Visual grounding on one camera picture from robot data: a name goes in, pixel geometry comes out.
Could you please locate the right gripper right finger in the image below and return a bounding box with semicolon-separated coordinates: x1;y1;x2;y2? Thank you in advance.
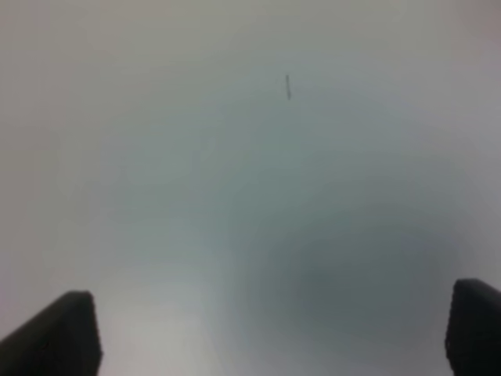
445;279;500;376

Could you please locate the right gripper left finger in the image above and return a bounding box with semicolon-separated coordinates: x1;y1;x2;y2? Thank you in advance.
1;291;103;376

